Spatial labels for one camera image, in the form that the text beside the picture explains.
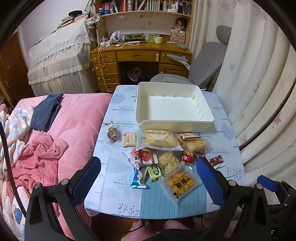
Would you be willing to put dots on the doll on desk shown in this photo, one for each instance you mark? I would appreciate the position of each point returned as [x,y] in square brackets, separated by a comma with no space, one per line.
[180,25]

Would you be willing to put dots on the white floral curtain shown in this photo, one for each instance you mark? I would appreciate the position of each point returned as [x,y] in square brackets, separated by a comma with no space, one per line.
[255,84]

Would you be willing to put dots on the LiPO biscuit packet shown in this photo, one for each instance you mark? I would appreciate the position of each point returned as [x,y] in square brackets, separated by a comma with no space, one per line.
[187,136]

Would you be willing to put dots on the wooden door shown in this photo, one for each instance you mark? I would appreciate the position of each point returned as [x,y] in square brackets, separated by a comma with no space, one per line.
[14,71]

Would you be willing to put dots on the wooden desk with drawers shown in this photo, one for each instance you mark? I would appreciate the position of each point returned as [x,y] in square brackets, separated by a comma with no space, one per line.
[132,64]

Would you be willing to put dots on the oats bar packet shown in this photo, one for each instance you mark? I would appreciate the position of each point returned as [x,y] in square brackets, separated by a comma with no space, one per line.
[139,178]

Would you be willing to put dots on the grey office chair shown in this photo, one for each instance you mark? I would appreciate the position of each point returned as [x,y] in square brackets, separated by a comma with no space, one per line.
[205,65]

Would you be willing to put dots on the crumpled pink towel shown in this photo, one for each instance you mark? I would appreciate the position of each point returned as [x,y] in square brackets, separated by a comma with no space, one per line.
[38,162]

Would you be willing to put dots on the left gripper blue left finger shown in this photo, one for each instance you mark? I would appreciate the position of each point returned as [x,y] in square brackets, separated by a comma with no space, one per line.
[83,180]

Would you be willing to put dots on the pink bed blanket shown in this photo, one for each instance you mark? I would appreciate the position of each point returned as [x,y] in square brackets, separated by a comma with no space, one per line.
[77,123]

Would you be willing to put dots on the red round candy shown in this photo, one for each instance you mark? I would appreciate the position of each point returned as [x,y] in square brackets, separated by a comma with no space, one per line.
[189,158]

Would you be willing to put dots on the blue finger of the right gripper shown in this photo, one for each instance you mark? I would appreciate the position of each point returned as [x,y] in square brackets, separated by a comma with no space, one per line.
[267,183]

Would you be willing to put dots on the clear bag of nuts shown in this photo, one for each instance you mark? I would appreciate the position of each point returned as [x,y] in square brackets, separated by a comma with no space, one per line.
[112,132]

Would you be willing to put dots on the round cracker clear pack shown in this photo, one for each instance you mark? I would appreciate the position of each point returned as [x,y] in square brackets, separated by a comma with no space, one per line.
[167,161]

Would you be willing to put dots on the dark printed desk box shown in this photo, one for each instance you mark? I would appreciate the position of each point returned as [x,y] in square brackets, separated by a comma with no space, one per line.
[135,37]

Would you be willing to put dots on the large yellow noodle pack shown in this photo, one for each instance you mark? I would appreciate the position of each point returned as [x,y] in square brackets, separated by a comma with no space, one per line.
[158,140]

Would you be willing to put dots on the cream mug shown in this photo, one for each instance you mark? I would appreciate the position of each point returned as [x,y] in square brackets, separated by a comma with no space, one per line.
[158,40]

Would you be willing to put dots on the tree-patterned tablecloth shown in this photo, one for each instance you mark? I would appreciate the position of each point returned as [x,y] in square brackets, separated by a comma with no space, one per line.
[111,192]

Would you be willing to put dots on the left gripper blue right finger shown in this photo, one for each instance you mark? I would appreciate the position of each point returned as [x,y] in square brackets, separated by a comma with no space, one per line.
[212,179]

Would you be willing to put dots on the dark red foil packet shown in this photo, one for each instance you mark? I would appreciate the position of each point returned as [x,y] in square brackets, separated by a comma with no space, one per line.
[217,162]

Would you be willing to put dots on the green small snack packet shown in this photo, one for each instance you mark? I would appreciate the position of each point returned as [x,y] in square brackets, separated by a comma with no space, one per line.
[154,172]

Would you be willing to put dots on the white plastic storage bin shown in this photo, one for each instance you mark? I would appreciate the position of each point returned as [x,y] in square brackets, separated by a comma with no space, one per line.
[172,107]

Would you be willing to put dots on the navy folded garment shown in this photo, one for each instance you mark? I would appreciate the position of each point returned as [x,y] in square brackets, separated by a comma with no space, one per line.
[45,112]

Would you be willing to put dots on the red white snack packet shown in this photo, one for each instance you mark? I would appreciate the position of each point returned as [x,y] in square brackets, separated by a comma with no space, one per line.
[141,158]

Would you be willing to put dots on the orange puffs clear pack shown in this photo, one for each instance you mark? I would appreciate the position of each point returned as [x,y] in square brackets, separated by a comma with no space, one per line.
[179,183]

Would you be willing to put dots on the beige cracker packet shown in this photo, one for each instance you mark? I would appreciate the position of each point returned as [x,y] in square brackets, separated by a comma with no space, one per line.
[130,139]

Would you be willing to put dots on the clear pack pale pastry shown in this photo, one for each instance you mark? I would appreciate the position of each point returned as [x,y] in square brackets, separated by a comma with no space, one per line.
[194,145]

